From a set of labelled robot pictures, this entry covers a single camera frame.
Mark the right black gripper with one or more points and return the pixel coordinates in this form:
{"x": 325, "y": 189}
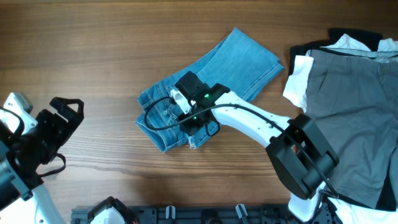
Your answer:
{"x": 193, "y": 126}

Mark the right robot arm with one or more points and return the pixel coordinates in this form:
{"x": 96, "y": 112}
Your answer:
{"x": 300, "y": 154}

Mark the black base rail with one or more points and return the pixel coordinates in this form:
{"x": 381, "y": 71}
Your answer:
{"x": 267, "y": 214}

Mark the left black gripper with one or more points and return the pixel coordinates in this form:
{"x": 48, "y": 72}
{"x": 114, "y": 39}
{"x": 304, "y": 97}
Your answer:
{"x": 48, "y": 119}

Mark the grey cloth garment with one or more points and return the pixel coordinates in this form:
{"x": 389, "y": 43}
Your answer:
{"x": 353, "y": 101}

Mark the white cloth garment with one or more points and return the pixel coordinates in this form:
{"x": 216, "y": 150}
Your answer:
{"x": 301, "y": 61}

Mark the black cloth garment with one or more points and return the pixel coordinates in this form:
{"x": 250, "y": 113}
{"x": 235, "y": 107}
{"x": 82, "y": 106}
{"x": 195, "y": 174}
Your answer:
{"x": 348, "y": 85}

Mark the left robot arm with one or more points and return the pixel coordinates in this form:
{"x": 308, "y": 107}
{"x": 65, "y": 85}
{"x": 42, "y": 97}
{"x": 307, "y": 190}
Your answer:
{"x": 24, "y": 197}

